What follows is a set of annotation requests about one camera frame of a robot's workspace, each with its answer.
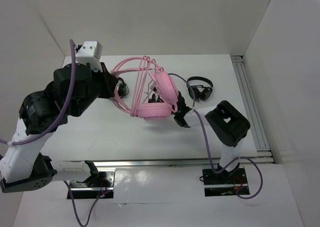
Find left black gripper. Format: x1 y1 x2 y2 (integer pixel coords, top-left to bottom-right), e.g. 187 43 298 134
72 61 119 117

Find pink headphones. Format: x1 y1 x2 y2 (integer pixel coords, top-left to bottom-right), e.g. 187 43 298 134
111 56 179 121

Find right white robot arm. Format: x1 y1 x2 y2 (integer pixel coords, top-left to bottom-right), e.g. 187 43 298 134
137 92 251 183

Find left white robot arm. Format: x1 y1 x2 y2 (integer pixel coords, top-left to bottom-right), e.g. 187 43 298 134
0 63 118 193

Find right black headphones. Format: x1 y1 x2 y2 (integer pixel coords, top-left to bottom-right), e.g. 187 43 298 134
187 76 214 103

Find black headphones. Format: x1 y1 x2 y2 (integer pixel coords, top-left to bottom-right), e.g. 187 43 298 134
187 76 214 103
116 77 129 99

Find left black headphones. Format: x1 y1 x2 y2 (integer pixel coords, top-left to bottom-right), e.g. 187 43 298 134
116 77 129 99

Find aluminium front rail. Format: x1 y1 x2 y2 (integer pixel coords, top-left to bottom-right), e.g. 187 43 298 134
57 158 275 169

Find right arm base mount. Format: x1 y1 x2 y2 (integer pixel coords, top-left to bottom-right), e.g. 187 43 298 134
199 168 250 197

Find aluminium side rail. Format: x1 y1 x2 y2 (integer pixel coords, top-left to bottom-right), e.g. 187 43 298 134
230 55 275 164

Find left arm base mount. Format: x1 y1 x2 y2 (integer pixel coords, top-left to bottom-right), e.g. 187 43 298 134
68 168 116 200

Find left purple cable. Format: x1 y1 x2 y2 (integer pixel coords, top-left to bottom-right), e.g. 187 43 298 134
0 38 116 227

